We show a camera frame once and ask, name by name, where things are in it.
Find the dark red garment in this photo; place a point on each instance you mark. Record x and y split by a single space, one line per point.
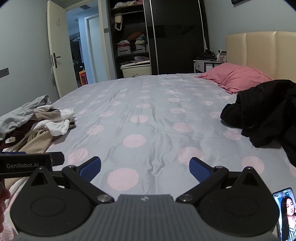
15 140

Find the cream storage box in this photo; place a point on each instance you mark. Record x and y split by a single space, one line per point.
136 69

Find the grey pink-dotted bed sheet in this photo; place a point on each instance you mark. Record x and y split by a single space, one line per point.
146 129

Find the light grey garment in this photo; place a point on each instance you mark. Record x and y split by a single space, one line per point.
16 118

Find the white bedside table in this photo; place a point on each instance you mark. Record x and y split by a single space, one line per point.
202 66

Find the person's left hand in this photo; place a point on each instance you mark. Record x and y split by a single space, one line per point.
5 194

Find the black jeans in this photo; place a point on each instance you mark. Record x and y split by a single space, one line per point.
265 114

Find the pink pillow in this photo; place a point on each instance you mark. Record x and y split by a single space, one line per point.
234 78

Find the smartphone with lit screen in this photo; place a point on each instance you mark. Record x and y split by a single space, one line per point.
285 199

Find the dark wooden wardrobe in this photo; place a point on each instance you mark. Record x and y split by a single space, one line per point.
176 33

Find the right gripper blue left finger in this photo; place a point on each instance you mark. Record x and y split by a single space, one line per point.
79 177

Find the white knit garment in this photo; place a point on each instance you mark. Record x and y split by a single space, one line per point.
56 121

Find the cream bedroom door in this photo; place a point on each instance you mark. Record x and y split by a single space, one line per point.
60 51

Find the beige padded headboard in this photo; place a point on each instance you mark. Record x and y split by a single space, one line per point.
270 52

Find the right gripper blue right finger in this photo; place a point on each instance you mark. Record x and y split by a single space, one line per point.
209 178

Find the beige ribbed garment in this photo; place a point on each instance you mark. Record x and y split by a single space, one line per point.
37 142

